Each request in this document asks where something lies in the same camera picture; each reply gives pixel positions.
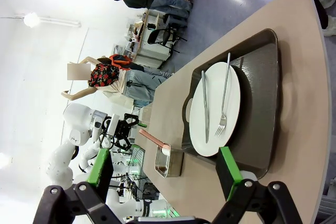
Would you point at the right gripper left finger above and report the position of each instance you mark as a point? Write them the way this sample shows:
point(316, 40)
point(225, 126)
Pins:
point(101, 169)

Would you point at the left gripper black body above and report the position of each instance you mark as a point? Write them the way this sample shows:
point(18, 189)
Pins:
point(122, 130)

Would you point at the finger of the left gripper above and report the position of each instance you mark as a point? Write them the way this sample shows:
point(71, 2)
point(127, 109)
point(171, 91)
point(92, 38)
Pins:
point(123, 144)
point(132, 121)

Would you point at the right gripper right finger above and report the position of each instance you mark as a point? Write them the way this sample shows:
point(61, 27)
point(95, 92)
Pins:
point(227, 174)

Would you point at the dark metal serving tray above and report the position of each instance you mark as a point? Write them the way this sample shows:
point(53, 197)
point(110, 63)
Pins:
point(262, 108)

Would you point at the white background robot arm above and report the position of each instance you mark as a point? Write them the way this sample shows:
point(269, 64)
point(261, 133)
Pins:
point(141, 205)
point(89, 155)

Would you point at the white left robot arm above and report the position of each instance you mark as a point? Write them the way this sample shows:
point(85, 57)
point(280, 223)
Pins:
point(76, 121)

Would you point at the small brown side table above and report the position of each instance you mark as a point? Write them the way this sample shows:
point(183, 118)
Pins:
point(145, 113)

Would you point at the mannequin in floral shirt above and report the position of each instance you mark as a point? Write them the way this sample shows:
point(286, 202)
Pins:
point(105, 75)

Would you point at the small steel rectangular container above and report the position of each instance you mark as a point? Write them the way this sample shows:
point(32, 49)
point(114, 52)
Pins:
point(173, 166)

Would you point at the silver table knife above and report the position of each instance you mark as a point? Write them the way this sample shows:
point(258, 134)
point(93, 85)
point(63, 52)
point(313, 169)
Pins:
point(205, 108)

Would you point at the white desk with shelves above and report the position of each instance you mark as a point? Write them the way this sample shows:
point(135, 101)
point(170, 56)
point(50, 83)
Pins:
point(153, 51)

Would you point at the silver fork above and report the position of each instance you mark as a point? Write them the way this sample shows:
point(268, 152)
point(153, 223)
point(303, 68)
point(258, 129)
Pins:
point(225, 93)

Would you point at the black folding chair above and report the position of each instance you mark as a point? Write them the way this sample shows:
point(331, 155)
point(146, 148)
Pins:
point(160, 36)

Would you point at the round ceiling lamp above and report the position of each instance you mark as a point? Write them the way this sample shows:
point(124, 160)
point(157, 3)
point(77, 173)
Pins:
point(31, 20)
point(4, 160)

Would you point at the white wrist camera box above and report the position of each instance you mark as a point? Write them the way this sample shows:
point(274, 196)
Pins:
point(114, 124)

